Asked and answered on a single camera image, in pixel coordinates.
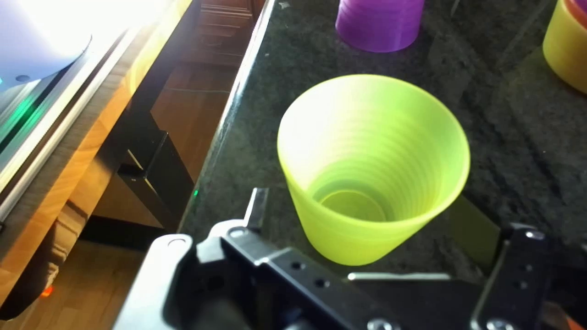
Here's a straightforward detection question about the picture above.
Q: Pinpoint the yellow plastic bowl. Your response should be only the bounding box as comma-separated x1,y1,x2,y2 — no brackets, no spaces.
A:
542,0,587,97

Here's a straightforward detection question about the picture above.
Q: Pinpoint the purple plastic cup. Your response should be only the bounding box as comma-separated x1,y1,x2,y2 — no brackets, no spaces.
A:
334,0,428,54

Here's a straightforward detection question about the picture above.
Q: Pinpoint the yellow-green plastic cup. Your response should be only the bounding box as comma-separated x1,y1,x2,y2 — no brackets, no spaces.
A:
276,71,474,267

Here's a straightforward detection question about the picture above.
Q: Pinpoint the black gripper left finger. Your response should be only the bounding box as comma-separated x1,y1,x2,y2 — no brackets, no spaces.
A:
195,185,402,330

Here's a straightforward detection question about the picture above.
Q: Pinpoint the wooden table with black legs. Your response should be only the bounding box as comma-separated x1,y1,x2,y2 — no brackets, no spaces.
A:
0,0,200,322

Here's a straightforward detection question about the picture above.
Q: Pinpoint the magenta plastic bowl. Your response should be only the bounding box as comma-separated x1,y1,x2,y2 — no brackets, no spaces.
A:
564,0,587,29

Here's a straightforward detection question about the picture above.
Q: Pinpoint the silver electronic device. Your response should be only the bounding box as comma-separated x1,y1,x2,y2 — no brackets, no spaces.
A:
0,0,167,208

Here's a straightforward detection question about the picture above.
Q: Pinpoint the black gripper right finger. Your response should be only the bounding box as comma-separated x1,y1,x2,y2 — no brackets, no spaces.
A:
470,221,556,330

